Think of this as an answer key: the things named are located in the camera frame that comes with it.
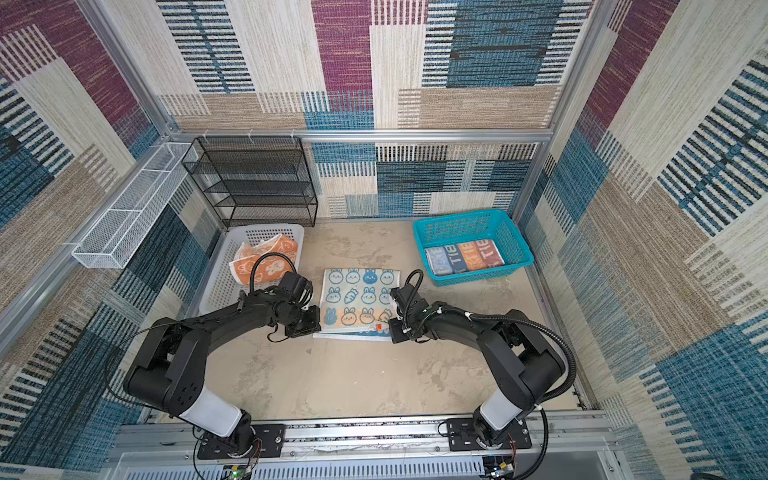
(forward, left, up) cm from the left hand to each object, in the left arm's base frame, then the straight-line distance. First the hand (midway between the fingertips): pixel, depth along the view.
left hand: (322, 323), depth 90 cm
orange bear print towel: (+9, +14, +18) cm, 25 cm away
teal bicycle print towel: (+7, -10, -2) cm, 12 cm away
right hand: (-3, -23, -2) cm, 23 cm away
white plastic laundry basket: (+11, +32, +4) cm, 34 cm away
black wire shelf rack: (+48, +27, +16) cm, 57 cm away
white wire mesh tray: (+6, +44, +31) cm, 54 cm away
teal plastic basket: (+36, -60, +4) cm, 71 cm away
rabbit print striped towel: (+24, -46, 0) cm, 51 cm away
